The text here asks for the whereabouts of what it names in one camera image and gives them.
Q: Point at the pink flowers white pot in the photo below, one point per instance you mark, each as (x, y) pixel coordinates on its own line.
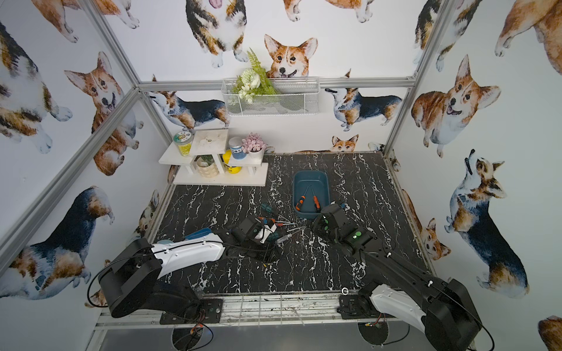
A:
(254, 146)

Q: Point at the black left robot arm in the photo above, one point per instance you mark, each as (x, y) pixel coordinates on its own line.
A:
(134, 281)

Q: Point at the artificial green white flowers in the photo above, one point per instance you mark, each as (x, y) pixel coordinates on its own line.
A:
(253, 82)

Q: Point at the green small screwdriver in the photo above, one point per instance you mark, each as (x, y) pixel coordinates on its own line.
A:
(270, 210)

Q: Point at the orange short screwdriver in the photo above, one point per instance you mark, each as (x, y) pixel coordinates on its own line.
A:
(267, 220)

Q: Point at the green lid yellow jar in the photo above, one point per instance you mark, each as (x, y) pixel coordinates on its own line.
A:
(183, 140)

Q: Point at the white wire wall basket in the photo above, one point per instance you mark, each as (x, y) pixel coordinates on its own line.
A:
(294, 97)

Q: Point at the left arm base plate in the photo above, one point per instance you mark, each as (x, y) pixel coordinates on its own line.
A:
(207, 310)

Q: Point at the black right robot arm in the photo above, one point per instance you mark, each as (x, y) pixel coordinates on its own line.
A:
(443, 311)

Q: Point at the teal plastic storage box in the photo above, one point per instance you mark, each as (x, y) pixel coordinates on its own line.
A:
(319, 180)

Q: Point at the blue white can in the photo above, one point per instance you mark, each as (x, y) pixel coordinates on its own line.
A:
(236, 147)

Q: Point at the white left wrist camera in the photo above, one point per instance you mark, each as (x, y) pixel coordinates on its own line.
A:
(266, 232)

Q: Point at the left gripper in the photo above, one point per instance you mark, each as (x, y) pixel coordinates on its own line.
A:
(267, 239)

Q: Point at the clear handle screwdriver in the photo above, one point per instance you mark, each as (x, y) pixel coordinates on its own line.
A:
(289, 235)

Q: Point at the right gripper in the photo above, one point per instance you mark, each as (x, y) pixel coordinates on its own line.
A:
(327, 215)

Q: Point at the yellow can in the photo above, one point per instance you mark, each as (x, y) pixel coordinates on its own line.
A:
(227, 157)

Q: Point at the cream bumpy cup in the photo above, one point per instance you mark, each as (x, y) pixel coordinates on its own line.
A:
(206, 166)

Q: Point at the blue dustpan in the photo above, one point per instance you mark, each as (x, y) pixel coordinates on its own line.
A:
(198, 234)

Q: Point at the white tiered shelf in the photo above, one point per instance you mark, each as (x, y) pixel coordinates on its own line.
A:
(214, 142)

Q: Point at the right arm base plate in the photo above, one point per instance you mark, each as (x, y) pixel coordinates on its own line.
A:
(356, 307)

